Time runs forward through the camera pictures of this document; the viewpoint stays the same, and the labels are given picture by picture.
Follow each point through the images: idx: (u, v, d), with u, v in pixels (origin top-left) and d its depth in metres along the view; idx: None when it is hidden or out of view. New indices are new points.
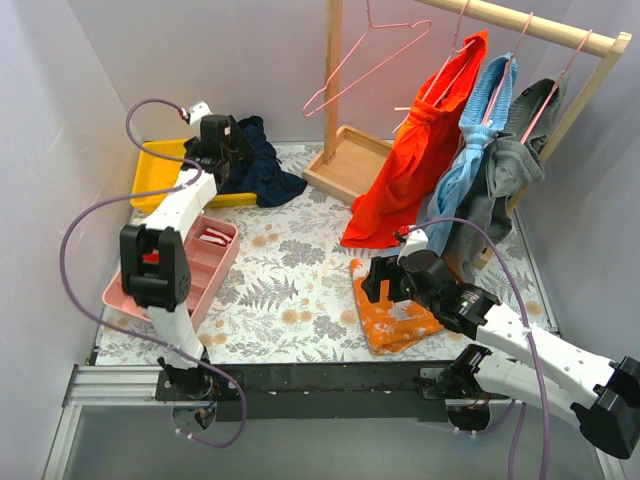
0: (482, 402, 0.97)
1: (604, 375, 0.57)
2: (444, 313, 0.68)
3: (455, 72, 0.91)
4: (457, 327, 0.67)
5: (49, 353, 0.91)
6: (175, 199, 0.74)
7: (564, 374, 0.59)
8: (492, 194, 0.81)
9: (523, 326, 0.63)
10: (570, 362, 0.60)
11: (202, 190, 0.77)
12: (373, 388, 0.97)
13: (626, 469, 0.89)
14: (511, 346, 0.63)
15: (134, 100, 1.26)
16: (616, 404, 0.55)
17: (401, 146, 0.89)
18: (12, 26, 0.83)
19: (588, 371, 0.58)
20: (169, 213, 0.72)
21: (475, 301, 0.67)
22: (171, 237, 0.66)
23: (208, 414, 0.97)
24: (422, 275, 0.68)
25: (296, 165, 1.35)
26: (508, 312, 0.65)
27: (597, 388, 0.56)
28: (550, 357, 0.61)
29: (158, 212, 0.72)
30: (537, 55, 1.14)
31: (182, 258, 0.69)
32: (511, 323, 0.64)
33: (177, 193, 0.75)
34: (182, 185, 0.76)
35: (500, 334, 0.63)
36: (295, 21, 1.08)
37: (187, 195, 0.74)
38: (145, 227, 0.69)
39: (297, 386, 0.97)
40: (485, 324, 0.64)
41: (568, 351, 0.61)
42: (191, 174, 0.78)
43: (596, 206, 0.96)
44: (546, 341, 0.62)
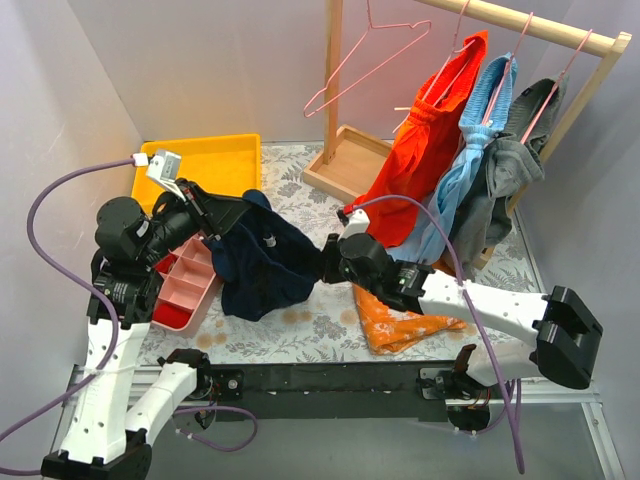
0: (482, 402, 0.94)
1: (539, 309, 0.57)
2: (388, 296, 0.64)
3: (456, 72, 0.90)
4: (402, 306, 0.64)
5: (49, 352, 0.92)
6: (88, 402, 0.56)
7: (504, 320, 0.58)
8: (493, 194, 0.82)
9: (457, 283, 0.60)
10: (506, 306, 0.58)
11: (124, 357, 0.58)
12: (373, 388, 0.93)
13: (626, 470, 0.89)
14: (452, 307, 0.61)
15: (133, 100, 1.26)
16: (556, 335, 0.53)
17: (401, 146, 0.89)
18: (13, 28, 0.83)
19: (524, 310, 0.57)
20: (91, 427, 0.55)
21: (413, 277, 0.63)
22: (104, 467, 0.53)
23: (208, 415, 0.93)
24: (362, 261, 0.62)
25: (296, 165, 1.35)
26: (443, 276, 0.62)
27: (536, 323, 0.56)
28: (486, 306, 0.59)
29: (78, 426, 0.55)
30: (537, 54, 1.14)
31: (127, 467, 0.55)
32: (448, 285, 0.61)
33: (91, 388, 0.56)
34: (93, 369, 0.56)
35: (440, 299, 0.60)
36: (296, 21, 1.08)
37: (103, 393, 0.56)
38: (69, 455, 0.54)
39: (296, 386, 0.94)
40: (423, 294, 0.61)
41: (503, 296, 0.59)
42: (107, 335, 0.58)
43: (596, 206, 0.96)
44: (482, 292, 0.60)
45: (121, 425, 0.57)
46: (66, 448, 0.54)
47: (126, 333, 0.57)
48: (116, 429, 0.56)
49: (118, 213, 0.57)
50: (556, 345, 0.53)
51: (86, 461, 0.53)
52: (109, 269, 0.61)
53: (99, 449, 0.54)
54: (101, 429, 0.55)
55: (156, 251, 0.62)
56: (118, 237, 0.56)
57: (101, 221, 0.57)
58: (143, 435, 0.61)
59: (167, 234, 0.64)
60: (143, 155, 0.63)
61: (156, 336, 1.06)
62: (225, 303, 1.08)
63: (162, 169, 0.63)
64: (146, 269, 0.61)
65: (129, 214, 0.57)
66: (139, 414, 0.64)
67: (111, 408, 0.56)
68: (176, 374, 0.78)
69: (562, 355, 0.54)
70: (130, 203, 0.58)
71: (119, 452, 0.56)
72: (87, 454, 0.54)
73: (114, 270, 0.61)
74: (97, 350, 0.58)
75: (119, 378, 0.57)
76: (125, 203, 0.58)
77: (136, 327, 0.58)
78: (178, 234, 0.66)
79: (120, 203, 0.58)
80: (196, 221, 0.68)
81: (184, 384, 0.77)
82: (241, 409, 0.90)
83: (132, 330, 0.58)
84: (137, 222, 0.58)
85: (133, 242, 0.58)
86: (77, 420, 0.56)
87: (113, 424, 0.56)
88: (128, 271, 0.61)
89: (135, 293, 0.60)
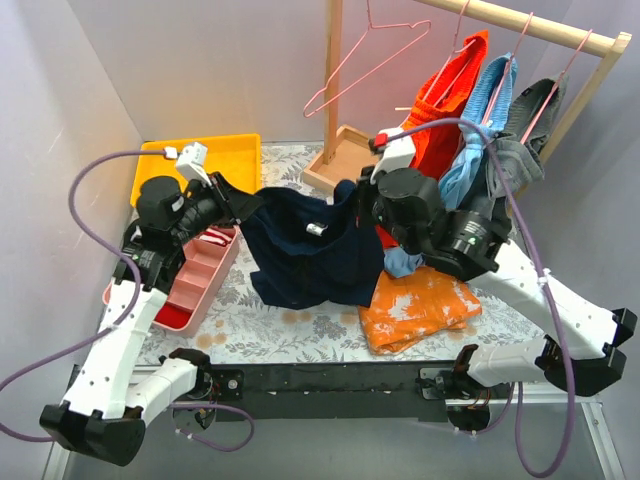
0: (482, 402, 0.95)
1: (609, 331, 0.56)
2: (437, 253, 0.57)
3: (456, 72, 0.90)
4: (456, 265, 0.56)
5: (49, 351, 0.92)
6: (99, 356, 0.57)
7: (574, 331, 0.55)
8: (492, 194, 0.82)
9: (539, 275, 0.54)
10: (580, 318, 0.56)
11: (140, 319, 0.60)
12: (373, 388, 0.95)
13: (626, 470, 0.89)
14: (520, 295, 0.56)
15: (133, 100, 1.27)
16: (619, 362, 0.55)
17: None
18: (13, 27, 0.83)
19: (595, 327, 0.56)
20: (97, 381, 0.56)
21: (482, 238, 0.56)
22: (103, 421, 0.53)
23: (208, 414, 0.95)
24: (412, 202, 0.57)
25: (296, 165, 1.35)
26: (519, 256, 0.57)
27: (606, 347, 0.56)
28: (565, 311, 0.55)
29: (83, 379, 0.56)
30: (537, 54, 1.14)
31: (122, 434, 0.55)
32: (523, 268, 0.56)
33: (105, 340, 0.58)
34: (109, 324, 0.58)
35: (513, 282, 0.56)
36: (296, 21, 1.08)
37: (117, 348, 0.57)
38: (69, 406, 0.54)
39: (296, 386, 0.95)
40: (496, 269, 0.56)
41: (579, 305, 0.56)
42: (127, 295, 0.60)
43: (596, 206, 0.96)
44: (561, 292, 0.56)
45: (123, 388, 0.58)
46: (69, 399, 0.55)
47: (146, 294, 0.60)
48: (119, 389, 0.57)
49: (159, 184, 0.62)
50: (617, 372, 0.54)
51: (85, 412, 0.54)
52: (141, 240, 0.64)
53: (101, 403, 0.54)
54: (107, 383, 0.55)
55: (186, 229, 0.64)
56: (156, 205, 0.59)
57: (144, 193, 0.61)
58: (139, 411, 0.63)
59: (195, 217, 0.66)
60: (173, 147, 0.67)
61: (156, 336, 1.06)
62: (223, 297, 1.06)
63: (192, 155, 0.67)
64: (174, 245, 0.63)
65: (169, 186, 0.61)
66: (138, 393, 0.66)
67: (120, 367, 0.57)
68: (176, 367, 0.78)
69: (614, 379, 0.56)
70: (167, 180, 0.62)
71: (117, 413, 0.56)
72: (87, 406, 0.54)
73: (145, 241, 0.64)
74: (115, 308, 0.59)
75: (131, 340, 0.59)
76: (165, 178, 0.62)
77: (156, 292, 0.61)
78: (205, 218, 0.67)
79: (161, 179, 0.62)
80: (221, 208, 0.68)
81: (183, 379, 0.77)
82: (240, 410, 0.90)
83: (152, 293, 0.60)
84: (174, 197, 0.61)
85: (168, 214, 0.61)
86: (83, 372, 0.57)
87: (118, 383, 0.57)
88: (157, 243, 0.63)
89: (160, 265, 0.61)
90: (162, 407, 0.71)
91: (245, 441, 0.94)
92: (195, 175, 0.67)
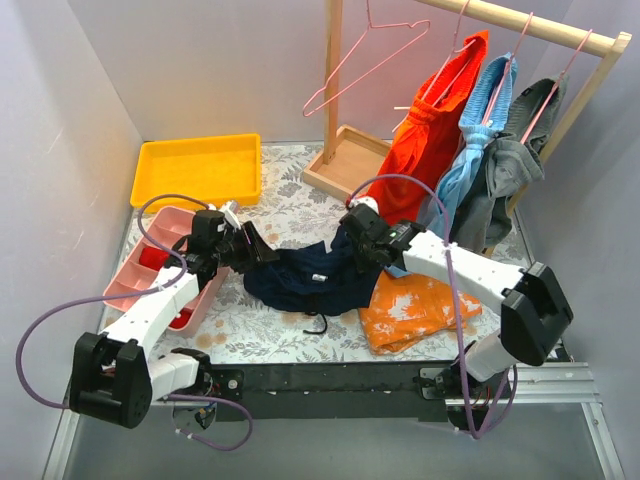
0: (482, 402, 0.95)
1: (513, 281, 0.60)
2: (374, 249, 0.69)
3: (456, 73, 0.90)
4: (386, 257, 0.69)
5: (49, 351, 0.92)
6: (143, 305, 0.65)
7: (477, 284, 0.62)
8: (492, 194, 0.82)
9: (442, 245, 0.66)
10: (483, 273, 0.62)
11: (181, 293, 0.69)
12: (373, 388, 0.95)
13: (627, 470, 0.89)
14: (433, 267, 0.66)
15: (133, 100, 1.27)
16: (519, 303, 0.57)
17: (400, 145, 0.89)
18: (13, 28, 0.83)
19: (498, 279, 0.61)
20: (137, 321, 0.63)
21: (404, 233, 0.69)
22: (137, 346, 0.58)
23: (208, 414, 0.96)
24: (350, 218, 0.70)
25: (296, 165, 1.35)
26: (432, 238, 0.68)
27: (505, 291, 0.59)
28: (466, 270, 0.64)
29: (124, 319, 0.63)
30: (537, 54, 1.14)
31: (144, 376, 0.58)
32: (433, 245, 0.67)
33: (150, 297, 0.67)
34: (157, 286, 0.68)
35: (423, 256, 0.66)
36: (296, 21, 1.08)
37: (160, 302, 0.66)
38: (107, 336, 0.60)
39: (297, 386, 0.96)
40: (408, 249, 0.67)
41: (483, 264, 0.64)
42: (174, 272, 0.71)
43: (596, 206, 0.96)
44: (466, 259, 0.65)
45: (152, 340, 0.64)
46: (108, 330, 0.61)
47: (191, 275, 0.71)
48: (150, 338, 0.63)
49: (211, 211, 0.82)
50: (515, 310, 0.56)
51: (122, 341, 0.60)
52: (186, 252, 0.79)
53: (137, 336, 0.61)
54: (146, 324, 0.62)
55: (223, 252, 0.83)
56: (208, 220, 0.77)
57: (198, 214, 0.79)
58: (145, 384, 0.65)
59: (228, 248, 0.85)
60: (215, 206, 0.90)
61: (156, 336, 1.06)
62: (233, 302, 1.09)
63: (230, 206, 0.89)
64: (213, 256, 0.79)
65: (216, 213, 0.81)
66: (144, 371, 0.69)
67: (159, 319, 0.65)
68: (180, 360, 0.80)
69: (521, 319, 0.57)
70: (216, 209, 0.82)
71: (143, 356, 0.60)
72: (125, 336, 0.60)
73: (190, 252, 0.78)
74: (162, 279, 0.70)
75: (171, 304, 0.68)
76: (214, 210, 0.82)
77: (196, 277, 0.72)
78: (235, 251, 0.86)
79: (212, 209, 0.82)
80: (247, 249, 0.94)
81: (185, 373, 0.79)
82: (242, 408, 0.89)
83: (194, 278, 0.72)
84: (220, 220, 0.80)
85: (212, 230, 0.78)
86: (125, 315, 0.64)
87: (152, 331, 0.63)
88: (200, 253, 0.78)
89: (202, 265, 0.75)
90: (166, 391, 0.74)
91: (245, 440, 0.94)
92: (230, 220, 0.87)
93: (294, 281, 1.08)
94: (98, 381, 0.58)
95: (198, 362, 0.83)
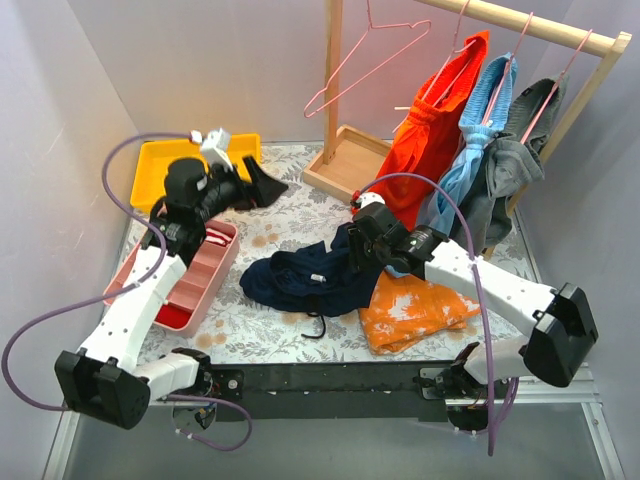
0: (482, 402, 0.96)
1: (543, 301, 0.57)
2: (393, 256, 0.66)
3: (456, 73, 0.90)
4: (405, 265, 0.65)
5: (49, 352, 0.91)
6: (120, 310, 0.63)
7: (506, 304, 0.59)
8: (492, 194, 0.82)
9: (468, 259, 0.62)
10: (512, 291, 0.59)
11: (161, 282, 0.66)
12: (373, 388, 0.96)
13: (627, 470, 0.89)
14: (458, 280, 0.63)
15: (133, 100, 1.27)
16: (552, 327, 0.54)
17: (400, 145, 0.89)
18: (13, 27, 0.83)
19: (528, 299, 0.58)
20: (115, 332, 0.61)
21: (424, 241, 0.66)
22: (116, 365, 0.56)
23: (208, 414, 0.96)
24: (367, 221, 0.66)
25: (296, 165, 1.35)
26: (456, 248, 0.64)
27: (536, 313, 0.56)
28: (493, 286, 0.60)
29: (103, 329, 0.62)
30: (536, 54, 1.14)
31: (133, 386, 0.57)
32: (458, 258, 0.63)
33: (129, 296, 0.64)
34: (134, 282, 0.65)
35: (447, 268, 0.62)
36: (296, 21, 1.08)
37: (138, 304, 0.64)
38: (86, 354, 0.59)
39: (297, 386, 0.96)
40: (431, 259, 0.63)
41: (512, 281, 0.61)
42: (150, 260, 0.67)
43: (596, 206, 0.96)
44: (494, 274, 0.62)
45: (136, 343, 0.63)
46: (87, 347, 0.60)
47: (169, 260, 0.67)
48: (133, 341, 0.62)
49: (187, 163, 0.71)
50: (549, 336, 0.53)
51: (102, 360, 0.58)
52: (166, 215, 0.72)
53: (116, 351, 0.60)
54: (125, 335, 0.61)
55: (207, 207, 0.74)
56: (184, 183, 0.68)
57: (172, 171, 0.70)
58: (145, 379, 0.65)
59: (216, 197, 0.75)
60: (199, 134, 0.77)
61: (156, 336, 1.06)
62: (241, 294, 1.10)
63: (217, 141, 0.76)
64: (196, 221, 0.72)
65: (190, 170, 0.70)
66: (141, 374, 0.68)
67: (138, 320, 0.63)
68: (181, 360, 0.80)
69: (552, 345, 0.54)
70: (192, 162, 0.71)
71: (128, 366, 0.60)
72: (104, 353, 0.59)
73: (170, 216, 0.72)
74: (139, 271, 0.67)
75: (151, 298, 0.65)
76: (189, 162, 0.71)
77: (178, 257, 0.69)
78: (224, 199, 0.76)
79: (187, 161, 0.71)
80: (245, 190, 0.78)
81: (185, 373, 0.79)
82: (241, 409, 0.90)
83: (174, 260, 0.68)
84: (198, 177, 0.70)
85: (192, 192, 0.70)
86: (103, 323, 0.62)
87: (134, 336, 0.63)
88: (182, 217, 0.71)
89: (184, 236, 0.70)
90: (170, 386, 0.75)
91: (247, 438, 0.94)
92: (218, 158, 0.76)
93: (293, 282, 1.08)
94: (89, 392, 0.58)
95: (198, 363, 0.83)
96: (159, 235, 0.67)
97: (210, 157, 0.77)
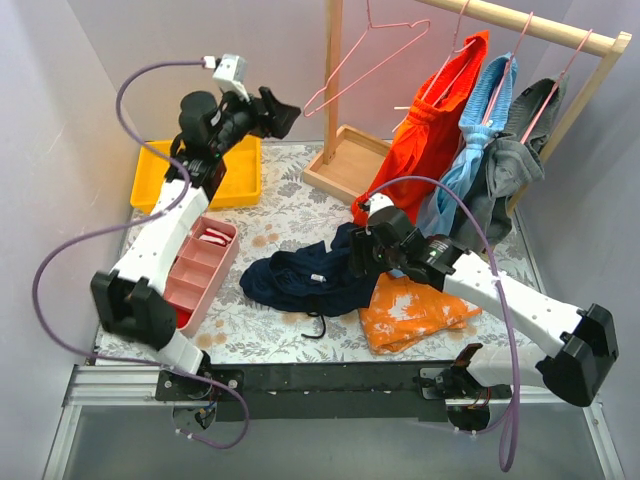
0: (482, 402, 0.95)
1: (571, 322, 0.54)
2: (410, 266, 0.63)
3: (456, 73, 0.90)
4: (424, 277, 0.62)
5: (48, 352, 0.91)
6: (148, 235, 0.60)
7: (531, 323, 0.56)
8: (492, 194, 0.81)
9: (492, 274, 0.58)
10: (537, 310, 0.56)
11: (186, 213, 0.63)
12: (373, 388, 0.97)
13: (626, 470, 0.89)
14: (479, 295, 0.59)
15: (133, 100, 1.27)
16: (581, 351, 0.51)
17: (400, 145, 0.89)
18: (13, 27, 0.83)
19: (555, 319, 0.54)
20: (145, 254, 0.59)
21: (444, 251, 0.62)
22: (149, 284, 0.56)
23: (208, 414, 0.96)
24: (384, 228, 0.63)
25: (296, 165, 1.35)
26: (477, 261, 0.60)
27: (564, 335, 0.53)
28: (517, 304, 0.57)
29: (132, 253, 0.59)
30: (536, 55, 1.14)
31: (164, 307, 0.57)
32: (480, 271, 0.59)
33: (156, 222, 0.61)
34: (161, 210, 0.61)
35: (469, 283, 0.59)
36: (296, 21, 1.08)
37: (165, 230, 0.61)
38: (118, 274, 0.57)
39: (297, 386, 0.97)
40: (452, 273, 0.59)
41: (537, 299, 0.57)
42: (176, 190, 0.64)
43: (596, 206, 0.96)
44: (516, 290, 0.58)
45: (167, 268, 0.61)
46: (118, 268, 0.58)
47: (194, 191, 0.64)
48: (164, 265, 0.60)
49: (198, 97, 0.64)
50: (578, 361, 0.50)
51: (134, 279, 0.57)
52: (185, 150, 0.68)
53: (147, 271, 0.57)
54: (155, 257, 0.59)
55: (226, 141, 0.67)
56: (197, 120, 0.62)
57: (184, 107, 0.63)
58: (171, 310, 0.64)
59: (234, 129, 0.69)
60: (212, 58, 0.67)
61: None
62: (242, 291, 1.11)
63: (231, 70, 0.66)
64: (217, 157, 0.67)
65: (205, 105, 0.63)
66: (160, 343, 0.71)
67: (168, 246, 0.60)
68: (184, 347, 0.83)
69: (580, 368, 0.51)
70: (204, 94, 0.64)
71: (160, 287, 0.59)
72: (136, 274, 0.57)
73: (190, 152, 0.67)
74: (165, 200, 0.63)
75: (179, 225, 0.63)
76: (203, 95, 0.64)
77: (201, 193, 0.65)
78: (243, 131, 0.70)
79: (200, 95, 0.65)
80: (262, 122, 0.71)
81: (189, 358, 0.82)
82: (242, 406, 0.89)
83: (199, 193, 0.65)
84: (213, 112, 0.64)
85: (208, 128, 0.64)
86: (132, 248, 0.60)
87: (164, 260, 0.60)
88: (202, 152, 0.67)
89: (206, 173, 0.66)
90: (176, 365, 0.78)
91: (245, 433, 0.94)
92: (233, 90, 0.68)
93: (293, 282, 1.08)
94: (121, 314, 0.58)
95: (202, 353, 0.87)
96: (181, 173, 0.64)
97: (223, 87, 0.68)
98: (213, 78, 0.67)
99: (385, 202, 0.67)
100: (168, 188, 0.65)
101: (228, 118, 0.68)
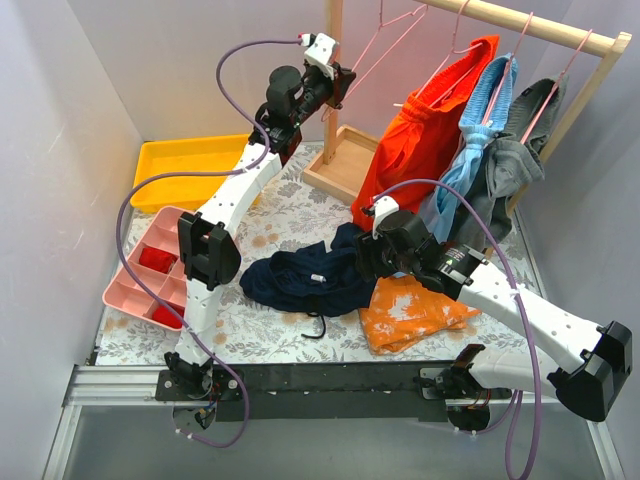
0: (482, 402, 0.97)
1: (591, 341, 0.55)
2: (425, 274, 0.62)
3: (460, 76, 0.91)
4: (440, 286, 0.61)
5: (48, 352, 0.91)
6: (229, 187, 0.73)
7: (551, 339, 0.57)
8: (492, 194, 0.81)
9: (511, 287, 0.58)
10: (557, 327, 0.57)
11: (262, 174, 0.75)
12: (373, 388, 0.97)
13: (627, 470, 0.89)
14: (496, 307, 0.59)
15: (133, 100, 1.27)
16: (601, 370, 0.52)
17: (389, 139, 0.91)
18: (13, 28, 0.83)
19: (575, 336, 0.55)
20: (224, 204, 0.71)
21: (460, 260, 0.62)
22: (223, 230, 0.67)
23: (208, 414, 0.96)
24: (398, 233, 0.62)
25: (296, 165, 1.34)
26: (495, 272, 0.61)
27: (585, 354, 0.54)
28: (538, 320, 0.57)
29: (214, 201, 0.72)
30: (536, 55, 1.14)
31: (231, 252, 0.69)
32: (498, 283, 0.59)
33: (238, 177, 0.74)
34: (242, 168, 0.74)
35: (487, 294, 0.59)
36: (296, 21, 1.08)
37: (243, 186, 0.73)
38: (201, 216, 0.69)
39: (297, 386, 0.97)
40: (471, 284, 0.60)
41: (556, 314, 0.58)
42: (256, 153, 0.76)
43: (596, 207, 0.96)
44: (536, 304, 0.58)
45: (238, 217, 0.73)
46: (201, 210, 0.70)
47: (271, 155, 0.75)
48: (237, 215, 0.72)
49: (286, 74, 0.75)
50: (598, 379, 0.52)
51: (212, 223, 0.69)
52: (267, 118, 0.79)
53: (223, 218, 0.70)
54: (231, 207, 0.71)
55: (304, 111, 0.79)
56: (283, 94, 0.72)
57: (273, 81, 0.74)
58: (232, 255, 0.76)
59: (312, 100, 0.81)
60: (308, 37, 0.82)
61: (156, 336, 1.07)
62: (245, 291, 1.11)
63: (324, 53, 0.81)
64: (294, 126, 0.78)
65: (292, 81, 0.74)
66: (201, 303, 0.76)
67: (243, 199, 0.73)
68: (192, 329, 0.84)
69: (599, 388, 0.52)
70: (292, 71, 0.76)
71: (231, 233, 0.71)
72: (215, 219, 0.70)
73: (271, 119, 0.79)
74: (246, 159, 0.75)
75: (254, 183, 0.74)
76: (290, 73, 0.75)
77: (277, 156, 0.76)
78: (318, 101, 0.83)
79: (286, 72, 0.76)
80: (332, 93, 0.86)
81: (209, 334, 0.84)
82: (242, 393, 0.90)
83: (275, 158, 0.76)
84: (295, 88, 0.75)
85: (291, 101, 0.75)
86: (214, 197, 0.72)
87: (238, 209, 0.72)
88: (281, 121, 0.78)
89: (283, 139, 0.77)
90: (199, 333, 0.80)
91: (241, 432, 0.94)
92: (320, 67, 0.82)
93: (293, 282, 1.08)
94: (197, 249, 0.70)
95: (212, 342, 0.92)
96: (263, 136, 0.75)
97: (309, 61, 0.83)
98: (304, 53, 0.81)
99: (389, 204, 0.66)
100: (250, 148, 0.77)
101: (308, 90, 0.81)
